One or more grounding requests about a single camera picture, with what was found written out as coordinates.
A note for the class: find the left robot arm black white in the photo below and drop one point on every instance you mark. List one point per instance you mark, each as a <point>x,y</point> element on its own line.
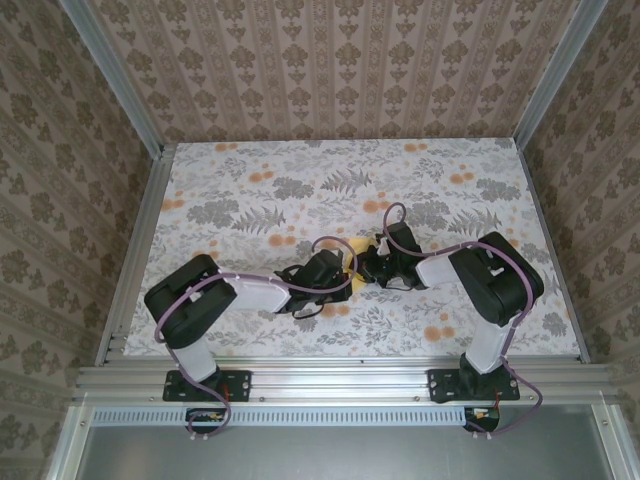
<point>185,310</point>

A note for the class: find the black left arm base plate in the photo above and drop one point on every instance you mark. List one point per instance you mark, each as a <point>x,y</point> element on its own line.
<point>240,385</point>

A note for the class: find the aluminium side rail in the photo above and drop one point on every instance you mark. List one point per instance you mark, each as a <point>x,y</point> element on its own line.
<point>151,200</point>
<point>540,210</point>

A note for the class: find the yellow paper sheet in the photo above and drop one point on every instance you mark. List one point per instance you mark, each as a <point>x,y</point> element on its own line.
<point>357,245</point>

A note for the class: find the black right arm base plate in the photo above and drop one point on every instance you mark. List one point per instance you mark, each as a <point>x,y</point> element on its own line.
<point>440,385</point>

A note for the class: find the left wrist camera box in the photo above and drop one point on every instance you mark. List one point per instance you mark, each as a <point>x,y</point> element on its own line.
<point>322,270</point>

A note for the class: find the grey sheet metal panel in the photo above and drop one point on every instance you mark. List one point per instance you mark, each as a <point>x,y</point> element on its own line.
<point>325,455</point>

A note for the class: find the aluminium frame post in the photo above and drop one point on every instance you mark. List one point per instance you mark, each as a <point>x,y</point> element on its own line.
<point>115,80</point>
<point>555,70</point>

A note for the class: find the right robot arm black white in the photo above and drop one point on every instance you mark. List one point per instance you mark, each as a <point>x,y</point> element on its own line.
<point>500,290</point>

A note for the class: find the floral patterned table mat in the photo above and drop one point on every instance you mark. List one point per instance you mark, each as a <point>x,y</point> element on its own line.
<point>300,165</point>

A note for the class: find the aluminium cross beam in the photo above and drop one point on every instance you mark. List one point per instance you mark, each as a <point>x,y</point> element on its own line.
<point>340,382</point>

